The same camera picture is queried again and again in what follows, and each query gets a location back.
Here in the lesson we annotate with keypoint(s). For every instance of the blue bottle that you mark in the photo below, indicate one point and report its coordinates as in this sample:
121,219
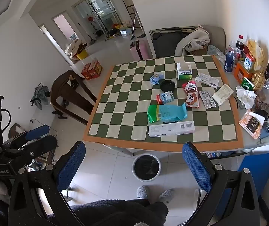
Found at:
228,61

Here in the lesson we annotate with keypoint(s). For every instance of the grey fuzzy slipper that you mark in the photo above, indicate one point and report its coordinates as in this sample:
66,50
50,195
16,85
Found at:
167,195
142,191

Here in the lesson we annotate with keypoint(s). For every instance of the grey umbrella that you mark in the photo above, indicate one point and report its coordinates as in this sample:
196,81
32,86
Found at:
41,94

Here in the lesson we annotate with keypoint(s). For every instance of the yellow plastic bag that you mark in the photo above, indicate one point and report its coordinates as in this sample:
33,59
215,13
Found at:
255,49

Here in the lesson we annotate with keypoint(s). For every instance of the small blue milk carton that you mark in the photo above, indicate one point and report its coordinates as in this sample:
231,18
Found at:
166,97

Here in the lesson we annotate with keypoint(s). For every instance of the beige cloth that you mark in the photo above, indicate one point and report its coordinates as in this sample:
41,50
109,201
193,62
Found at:
195,38

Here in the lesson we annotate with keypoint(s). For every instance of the long white toothpaste box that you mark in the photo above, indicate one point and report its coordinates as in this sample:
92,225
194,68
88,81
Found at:
171,129

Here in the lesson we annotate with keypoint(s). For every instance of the yellow bin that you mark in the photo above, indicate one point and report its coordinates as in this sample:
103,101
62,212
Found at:
82,54

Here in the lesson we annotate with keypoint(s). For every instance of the white flat packet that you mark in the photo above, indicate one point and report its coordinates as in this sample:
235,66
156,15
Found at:
222,94

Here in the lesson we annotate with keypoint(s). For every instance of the person's dark fleece robe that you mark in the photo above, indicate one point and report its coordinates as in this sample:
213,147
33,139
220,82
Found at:
115,213

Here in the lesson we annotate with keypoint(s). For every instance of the dark folding bed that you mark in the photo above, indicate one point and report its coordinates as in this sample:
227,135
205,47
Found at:
165,41

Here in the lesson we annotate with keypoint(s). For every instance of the white printed paper leaflet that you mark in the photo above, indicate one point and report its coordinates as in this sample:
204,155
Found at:
207,80

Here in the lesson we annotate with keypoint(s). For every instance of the white and blue milk carton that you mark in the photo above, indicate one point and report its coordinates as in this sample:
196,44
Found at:
248,62

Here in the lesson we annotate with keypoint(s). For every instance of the green and blue snack bag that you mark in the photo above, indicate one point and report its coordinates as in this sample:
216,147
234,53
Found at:
166,113

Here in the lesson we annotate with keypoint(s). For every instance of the red cardboard box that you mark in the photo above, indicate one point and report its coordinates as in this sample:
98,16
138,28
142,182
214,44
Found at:
92,70

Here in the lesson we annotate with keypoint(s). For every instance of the clear bag of nuts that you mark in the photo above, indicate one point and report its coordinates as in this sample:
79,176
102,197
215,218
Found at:
266,98

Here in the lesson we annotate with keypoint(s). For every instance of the black coat rack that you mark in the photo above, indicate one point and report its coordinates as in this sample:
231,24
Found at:
97,14

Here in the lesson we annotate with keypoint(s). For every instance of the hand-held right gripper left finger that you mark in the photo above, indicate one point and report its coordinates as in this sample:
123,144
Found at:
72,164

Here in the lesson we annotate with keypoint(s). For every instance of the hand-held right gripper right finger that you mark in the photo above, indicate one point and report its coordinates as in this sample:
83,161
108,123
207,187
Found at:
195,167

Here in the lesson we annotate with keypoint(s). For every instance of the silver blister pack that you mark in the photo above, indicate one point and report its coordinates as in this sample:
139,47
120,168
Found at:
207,98

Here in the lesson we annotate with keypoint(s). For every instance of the crumpled white tissues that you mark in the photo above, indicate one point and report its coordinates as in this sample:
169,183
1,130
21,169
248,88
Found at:
245,96

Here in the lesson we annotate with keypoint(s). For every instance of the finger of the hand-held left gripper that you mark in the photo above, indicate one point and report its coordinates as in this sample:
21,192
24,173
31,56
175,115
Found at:
42,143
38,130

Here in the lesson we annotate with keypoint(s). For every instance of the brown cardboard box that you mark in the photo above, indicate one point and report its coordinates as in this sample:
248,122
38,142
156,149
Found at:
199,51

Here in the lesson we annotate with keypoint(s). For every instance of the green and white checkered mat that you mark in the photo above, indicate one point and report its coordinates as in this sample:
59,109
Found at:
125,113

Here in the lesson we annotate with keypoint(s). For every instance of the crumpled blue plastic bag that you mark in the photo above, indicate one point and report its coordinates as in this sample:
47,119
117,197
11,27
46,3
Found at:
155,78

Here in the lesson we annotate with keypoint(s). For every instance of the blue plastic stool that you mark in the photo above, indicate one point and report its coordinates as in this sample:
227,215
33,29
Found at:
257,169

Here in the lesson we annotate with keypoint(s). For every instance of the clear plastic bag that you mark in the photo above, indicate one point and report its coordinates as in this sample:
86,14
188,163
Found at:
215,50

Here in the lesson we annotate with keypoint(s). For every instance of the metal stepladder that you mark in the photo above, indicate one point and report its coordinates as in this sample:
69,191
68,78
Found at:
135,21

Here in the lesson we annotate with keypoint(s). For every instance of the grey armchair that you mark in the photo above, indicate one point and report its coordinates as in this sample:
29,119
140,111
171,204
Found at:
217,36

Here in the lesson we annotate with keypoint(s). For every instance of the pink suitcase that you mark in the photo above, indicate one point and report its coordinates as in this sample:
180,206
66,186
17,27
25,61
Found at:
140,49

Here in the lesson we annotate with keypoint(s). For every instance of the orange box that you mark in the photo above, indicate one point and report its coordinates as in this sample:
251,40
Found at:
241,74

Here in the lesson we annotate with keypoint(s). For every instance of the dark wooden chair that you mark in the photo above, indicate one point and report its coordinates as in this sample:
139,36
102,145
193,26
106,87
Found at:
59,84

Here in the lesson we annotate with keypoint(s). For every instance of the white bin with black liner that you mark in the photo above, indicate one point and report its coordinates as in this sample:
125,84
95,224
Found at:
146,169

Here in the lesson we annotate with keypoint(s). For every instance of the red snack packet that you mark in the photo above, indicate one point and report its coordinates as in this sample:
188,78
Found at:
192,95

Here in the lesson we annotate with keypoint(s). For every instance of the orange and white packet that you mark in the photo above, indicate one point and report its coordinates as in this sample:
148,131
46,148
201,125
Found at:
252,123

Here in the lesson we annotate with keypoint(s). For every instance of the round black dish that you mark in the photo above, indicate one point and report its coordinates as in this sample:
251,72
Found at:
167,85

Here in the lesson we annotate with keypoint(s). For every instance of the pile of white bags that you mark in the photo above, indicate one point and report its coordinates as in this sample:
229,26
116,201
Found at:
72,48

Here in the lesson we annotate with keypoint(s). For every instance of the golden foil bag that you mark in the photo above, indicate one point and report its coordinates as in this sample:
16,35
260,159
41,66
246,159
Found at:
259,80

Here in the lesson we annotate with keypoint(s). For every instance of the white and green medicine box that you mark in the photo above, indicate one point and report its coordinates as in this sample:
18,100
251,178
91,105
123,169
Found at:
184,72

